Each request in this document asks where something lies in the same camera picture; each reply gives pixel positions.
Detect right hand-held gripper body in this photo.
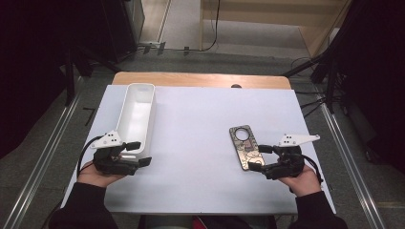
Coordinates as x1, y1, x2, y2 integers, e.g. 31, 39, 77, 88
263, 133, 321, 180

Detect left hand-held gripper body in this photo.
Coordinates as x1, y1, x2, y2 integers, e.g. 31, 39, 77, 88
90, 129, 141, 177

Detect white plastic bin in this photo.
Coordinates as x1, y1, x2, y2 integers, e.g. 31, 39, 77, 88
114, 82, 158, 160

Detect person's left hand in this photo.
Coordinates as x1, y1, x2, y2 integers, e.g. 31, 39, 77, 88
76, 160, 127, 189

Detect person's right hand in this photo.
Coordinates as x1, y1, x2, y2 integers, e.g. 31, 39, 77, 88
278, 164, 323, 198

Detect white board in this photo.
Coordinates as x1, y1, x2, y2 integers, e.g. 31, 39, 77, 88
59, 84, 337, 215

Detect person's lap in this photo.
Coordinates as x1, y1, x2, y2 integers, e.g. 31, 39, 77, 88
138, 214, 278, 229

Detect wooden table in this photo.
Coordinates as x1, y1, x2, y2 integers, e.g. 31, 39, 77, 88
112, 71, 292, 91

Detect dark cabinet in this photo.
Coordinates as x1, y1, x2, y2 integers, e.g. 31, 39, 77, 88
101, 0, 146, 63

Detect black curtain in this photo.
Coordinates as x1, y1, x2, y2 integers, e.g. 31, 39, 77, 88
0, 0, 106, 160
330, 0, 405, 175

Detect wooden cabinet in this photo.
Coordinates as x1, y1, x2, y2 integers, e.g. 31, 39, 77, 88
199, 0, 352, 58

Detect right hand-held gripper cable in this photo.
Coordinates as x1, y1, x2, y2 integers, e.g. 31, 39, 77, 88
300, 154, 324, 194

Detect hand-held gripper cable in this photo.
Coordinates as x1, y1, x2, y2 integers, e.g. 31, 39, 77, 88
76, 135, 104, 177
300, 154, 324, 194

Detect left hand-held gripper cable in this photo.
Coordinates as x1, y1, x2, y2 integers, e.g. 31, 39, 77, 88
76, 135, 104, 177

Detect black floor cables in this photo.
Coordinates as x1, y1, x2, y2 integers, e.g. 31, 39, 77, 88
290, 56, 329, 118

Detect metal floor rail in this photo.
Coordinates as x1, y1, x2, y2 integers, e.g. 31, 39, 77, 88
319, 103, 388, 229
1, 75, 84, 229

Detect hanging black cable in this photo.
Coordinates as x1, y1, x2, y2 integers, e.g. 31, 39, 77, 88
182, 0, 222, 52

